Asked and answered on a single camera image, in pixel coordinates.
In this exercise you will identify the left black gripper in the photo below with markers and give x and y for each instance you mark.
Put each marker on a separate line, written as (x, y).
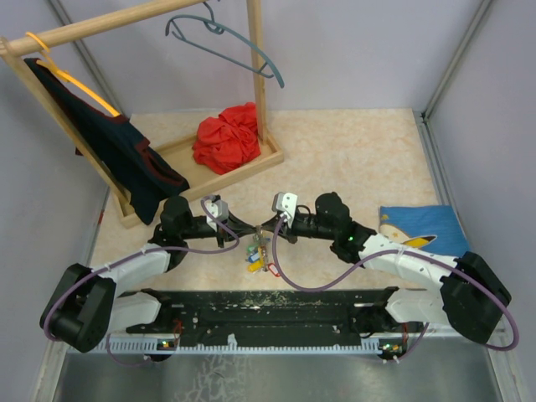
(236, 225)

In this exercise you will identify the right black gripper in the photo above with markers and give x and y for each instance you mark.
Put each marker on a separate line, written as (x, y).
(288, 232)

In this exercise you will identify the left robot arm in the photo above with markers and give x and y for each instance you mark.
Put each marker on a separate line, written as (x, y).
(89, 304)

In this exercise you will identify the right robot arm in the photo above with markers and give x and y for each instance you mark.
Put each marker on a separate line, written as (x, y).
(461, 292)

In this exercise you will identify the blue key tag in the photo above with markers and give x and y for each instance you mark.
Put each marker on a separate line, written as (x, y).
(253, 257)

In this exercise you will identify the yellow key tag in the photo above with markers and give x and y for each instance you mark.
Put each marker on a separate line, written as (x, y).
(255, 267)

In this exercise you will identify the red key tag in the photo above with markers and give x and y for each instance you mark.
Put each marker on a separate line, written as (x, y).
(273, 270)

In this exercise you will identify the red crumpled cloth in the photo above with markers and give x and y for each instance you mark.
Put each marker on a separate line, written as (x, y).
(229, 141)

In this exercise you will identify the wooden clothes rack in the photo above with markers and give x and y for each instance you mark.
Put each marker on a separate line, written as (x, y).
(177, 153)

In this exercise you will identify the dark navy garment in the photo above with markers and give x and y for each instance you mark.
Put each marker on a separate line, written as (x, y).
(120, 146)

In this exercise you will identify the blue folded cloth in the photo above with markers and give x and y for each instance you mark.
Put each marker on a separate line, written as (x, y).
(434, 229)

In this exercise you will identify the teal clothes hanger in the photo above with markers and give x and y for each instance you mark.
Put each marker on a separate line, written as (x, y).
(206, 33)

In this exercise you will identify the yellow clothes hanger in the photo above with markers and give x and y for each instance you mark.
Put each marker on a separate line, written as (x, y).
(63, 75)

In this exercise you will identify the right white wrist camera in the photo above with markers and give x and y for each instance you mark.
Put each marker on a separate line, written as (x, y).
(285, 205)

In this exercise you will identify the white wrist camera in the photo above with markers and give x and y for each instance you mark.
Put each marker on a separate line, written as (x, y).
(285, 205)
(216, 210)

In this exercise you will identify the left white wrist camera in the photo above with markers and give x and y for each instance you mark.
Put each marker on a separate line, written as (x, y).
(216, 210)

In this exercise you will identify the black base frame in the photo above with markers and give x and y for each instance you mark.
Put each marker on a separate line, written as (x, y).
(276, 318)

